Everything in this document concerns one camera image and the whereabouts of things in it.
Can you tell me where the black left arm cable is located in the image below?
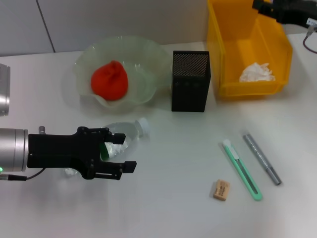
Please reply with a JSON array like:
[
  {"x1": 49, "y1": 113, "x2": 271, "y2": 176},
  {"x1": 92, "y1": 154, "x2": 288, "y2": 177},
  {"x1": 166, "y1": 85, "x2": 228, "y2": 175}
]
[{"x1": 0, "y1": 168, "x2": 47, "y2": 182}]

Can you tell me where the beige eraser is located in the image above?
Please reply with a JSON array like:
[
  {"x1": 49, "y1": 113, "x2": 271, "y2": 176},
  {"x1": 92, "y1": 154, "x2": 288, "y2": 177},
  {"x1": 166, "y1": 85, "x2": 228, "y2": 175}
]
[{"x1": 212, "y1": 179, "x2": 230, "y2": 201}]

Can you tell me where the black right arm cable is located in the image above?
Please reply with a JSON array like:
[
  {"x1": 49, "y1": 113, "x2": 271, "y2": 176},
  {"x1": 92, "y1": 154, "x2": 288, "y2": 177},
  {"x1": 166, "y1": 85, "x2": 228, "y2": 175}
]
[{"x1": 301, "y1": 30, "x2": 317, "y2": 54}]

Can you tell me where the black mesh pen holder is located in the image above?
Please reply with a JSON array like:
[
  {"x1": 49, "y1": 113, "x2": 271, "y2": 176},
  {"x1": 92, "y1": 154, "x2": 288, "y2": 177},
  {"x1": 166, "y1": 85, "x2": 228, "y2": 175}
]
[{"x1": 171, "y1": 50, "x2": 212, "y2": 112}]

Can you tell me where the green glass fruit bowl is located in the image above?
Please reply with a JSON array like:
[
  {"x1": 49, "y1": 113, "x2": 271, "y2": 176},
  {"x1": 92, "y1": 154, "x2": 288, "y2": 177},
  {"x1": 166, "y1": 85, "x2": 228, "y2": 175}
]
[{"x1": 74, "y1": 35, "x2": 174, "y2": 110}]

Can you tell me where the green utility knife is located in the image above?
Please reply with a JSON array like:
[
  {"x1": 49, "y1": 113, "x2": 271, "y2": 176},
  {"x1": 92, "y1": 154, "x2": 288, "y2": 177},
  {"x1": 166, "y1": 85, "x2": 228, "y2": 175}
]
[{"x1": 219, "y1": 139, "x2": 263, "y2": 201}]

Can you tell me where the white paper ball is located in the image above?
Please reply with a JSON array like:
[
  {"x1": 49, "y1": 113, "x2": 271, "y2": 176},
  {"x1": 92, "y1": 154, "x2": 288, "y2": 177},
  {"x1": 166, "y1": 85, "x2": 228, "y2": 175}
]
[{"x1": 239, "y1": 62, "x2": 276, "y2": 83}]

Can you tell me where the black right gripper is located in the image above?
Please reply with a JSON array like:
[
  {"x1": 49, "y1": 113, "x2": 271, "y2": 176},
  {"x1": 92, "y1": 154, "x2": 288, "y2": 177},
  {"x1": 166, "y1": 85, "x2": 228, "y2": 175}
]
[{"x1": 252, "y1": 0, "x2": 317, "y2": 27}]

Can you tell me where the clear green-label water bottle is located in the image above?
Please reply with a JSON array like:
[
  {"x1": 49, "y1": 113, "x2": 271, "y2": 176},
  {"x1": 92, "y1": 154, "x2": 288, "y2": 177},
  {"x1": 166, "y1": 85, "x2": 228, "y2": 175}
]
[{"x1": 64, "y1": 118, "x2": 151, "y2": 177}]

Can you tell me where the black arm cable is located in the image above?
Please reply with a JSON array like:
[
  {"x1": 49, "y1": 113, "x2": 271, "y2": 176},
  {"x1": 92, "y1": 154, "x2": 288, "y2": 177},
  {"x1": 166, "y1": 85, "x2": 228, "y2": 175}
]
[
  {"x1": 301, "y1": 30, "x2": 317, "y2": 54},
  {"x1": 0, "y1": 168, "x2": 47, "y2": 182}
]

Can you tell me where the grey pen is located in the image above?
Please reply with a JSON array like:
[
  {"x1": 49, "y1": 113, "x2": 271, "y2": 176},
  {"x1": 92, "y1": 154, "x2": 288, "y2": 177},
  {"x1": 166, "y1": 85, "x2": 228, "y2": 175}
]
[{"x1": 242, "y1": 133, "x2": 283, "y2": 186}]

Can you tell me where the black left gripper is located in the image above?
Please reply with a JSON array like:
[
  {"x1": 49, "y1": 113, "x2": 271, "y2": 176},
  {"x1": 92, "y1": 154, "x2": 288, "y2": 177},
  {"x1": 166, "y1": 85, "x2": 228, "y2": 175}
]
[{"x1": 27, "y1": 126, "x2": 138, "y2": 181}]

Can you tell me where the yellow plastic bin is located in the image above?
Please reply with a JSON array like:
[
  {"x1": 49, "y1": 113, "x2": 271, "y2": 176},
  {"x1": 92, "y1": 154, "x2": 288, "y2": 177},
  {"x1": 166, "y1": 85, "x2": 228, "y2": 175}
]
[{"x1": 207, "y1": 0, "x2": 294, "y2": 100}]

